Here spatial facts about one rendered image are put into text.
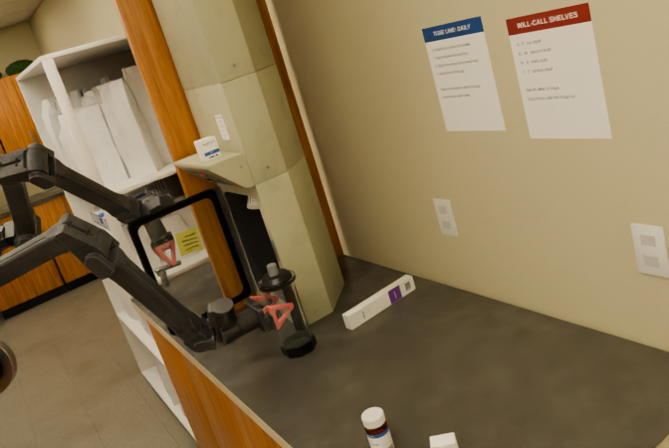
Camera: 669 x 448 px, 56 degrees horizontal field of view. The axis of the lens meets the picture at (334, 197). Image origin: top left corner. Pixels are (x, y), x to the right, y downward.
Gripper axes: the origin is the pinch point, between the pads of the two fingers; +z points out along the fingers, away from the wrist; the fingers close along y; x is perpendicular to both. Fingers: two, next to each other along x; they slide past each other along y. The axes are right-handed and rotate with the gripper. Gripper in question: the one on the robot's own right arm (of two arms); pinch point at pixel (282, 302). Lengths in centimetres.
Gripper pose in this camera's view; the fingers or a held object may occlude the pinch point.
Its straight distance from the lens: 178.6
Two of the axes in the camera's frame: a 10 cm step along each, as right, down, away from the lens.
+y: -5.2, -0.8, 8.5
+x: 2.9, 9.2, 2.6
